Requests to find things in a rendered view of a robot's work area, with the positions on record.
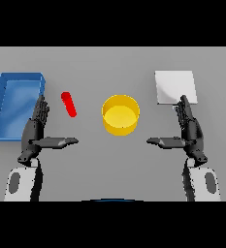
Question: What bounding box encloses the pale square scale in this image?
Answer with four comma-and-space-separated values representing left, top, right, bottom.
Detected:
154, 70, 199, 106

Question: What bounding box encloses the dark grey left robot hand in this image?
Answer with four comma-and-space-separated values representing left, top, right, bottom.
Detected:
16, 94, 80, 165

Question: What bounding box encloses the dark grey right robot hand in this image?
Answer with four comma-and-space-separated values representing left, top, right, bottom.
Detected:
145, 94, 209, 165

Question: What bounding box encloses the blue tray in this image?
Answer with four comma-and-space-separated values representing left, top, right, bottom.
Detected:
0, 72, 47, 142

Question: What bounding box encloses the yellow bowl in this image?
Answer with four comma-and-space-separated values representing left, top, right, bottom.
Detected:
101, 94, 141, 137

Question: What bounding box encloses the red beaker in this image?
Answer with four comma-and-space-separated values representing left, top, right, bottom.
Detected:
60, 91, 78, 118

